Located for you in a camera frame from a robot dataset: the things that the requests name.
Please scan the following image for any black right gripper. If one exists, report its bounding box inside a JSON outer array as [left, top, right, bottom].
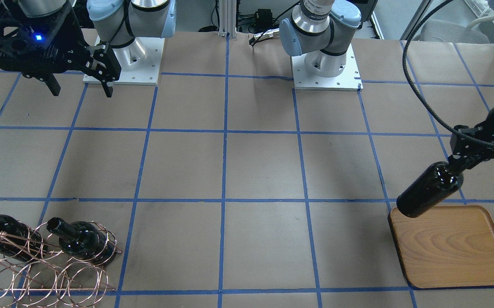
[[0, 6, 121, 98]]

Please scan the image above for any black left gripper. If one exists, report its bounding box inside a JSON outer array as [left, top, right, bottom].
[[450, 108, 494, 172]]

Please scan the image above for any dark wine bottle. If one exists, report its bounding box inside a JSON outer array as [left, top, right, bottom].
[[47, 218, 116, 265], [0, 209, 48, 262], [396, 161, 464, 218]]

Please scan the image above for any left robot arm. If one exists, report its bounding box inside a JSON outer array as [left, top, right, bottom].
[[280, 0, 494, 170]]

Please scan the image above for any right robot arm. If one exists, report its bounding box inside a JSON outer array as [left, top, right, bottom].
[[0, 0, 176, 97]]

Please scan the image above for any wooden tray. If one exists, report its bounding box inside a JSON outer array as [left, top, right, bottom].
[[388, 205, 494, 289]]

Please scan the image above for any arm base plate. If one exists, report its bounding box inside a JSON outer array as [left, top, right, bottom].
[[83, 36, 165, 86], [291, 44, 364, 92]]

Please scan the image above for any black braided cable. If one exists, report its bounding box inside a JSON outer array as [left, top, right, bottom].
[[402, 0, 494, 150]]

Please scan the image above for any aluminium frame post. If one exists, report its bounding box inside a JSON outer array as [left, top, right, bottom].
[[217, 0, 238, 40]]

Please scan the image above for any copper wire bottle basket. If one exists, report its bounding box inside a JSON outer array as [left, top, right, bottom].
[[0, 231, 116, 308]]

